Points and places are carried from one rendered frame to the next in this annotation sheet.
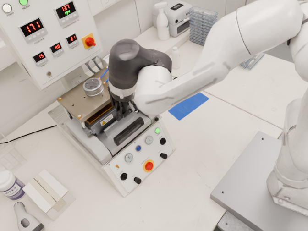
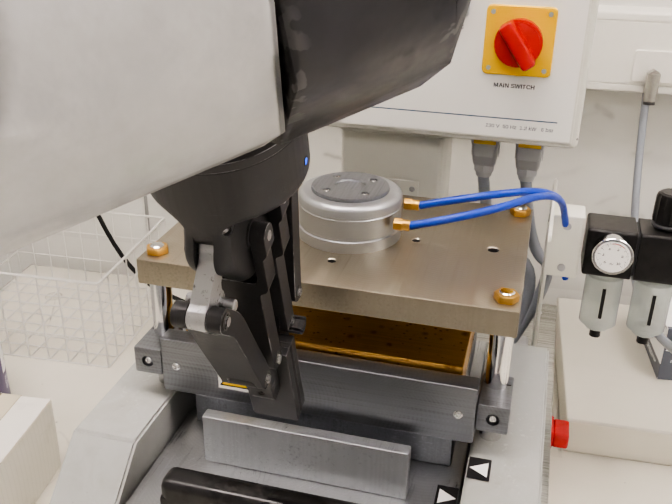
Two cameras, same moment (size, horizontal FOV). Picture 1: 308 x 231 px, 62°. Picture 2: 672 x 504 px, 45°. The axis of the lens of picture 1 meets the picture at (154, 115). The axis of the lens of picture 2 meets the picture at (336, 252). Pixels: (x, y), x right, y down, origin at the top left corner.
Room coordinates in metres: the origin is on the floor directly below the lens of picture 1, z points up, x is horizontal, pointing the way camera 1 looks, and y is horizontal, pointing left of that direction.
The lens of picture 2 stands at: (0.44, -0.21, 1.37)
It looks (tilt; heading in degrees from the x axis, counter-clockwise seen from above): 26 degrees down; 51
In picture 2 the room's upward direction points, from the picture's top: 1 degrees clockwise
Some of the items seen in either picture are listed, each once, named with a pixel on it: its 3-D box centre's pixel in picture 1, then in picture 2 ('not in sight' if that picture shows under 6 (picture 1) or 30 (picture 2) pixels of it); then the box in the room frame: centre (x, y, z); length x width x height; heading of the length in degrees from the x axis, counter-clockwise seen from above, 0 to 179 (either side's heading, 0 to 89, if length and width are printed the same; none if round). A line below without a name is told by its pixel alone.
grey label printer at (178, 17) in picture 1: (173, 16); not in sight; (1.70, -0.27, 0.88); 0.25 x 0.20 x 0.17; 33
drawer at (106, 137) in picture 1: (110, 117); (331, 414); (0.77, 0.19, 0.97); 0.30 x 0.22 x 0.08; 36
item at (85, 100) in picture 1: (96, 89); (382, 248); (0.85, 0.22, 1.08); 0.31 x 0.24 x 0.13; 126
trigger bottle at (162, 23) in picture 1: (162, 21); not in sight; (1.59, -0.18, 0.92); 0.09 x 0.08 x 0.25; 88
